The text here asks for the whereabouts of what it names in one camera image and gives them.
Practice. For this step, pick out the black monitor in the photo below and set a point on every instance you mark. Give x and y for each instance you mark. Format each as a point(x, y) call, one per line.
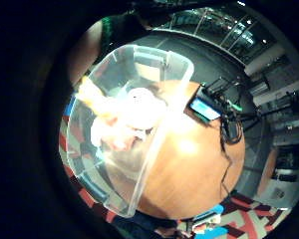
point(288, 161)

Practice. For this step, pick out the clear plastic storage bin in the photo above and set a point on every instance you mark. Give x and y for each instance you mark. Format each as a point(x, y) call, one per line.
point(129, 186)

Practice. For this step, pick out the black camera on stand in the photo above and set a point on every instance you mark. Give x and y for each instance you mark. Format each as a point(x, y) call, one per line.
point(231, 127)

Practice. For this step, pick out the person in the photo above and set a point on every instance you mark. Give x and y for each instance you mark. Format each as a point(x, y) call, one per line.
point(123, 30)

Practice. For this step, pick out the yellow soft toy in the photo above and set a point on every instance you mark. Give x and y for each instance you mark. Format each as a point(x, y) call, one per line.
point(91, 94)

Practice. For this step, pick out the laptop with blue screen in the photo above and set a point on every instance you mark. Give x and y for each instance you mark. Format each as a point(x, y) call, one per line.
point(204, 109)

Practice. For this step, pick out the black tripod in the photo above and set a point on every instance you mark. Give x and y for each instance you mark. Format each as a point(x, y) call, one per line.
point(275, 111)

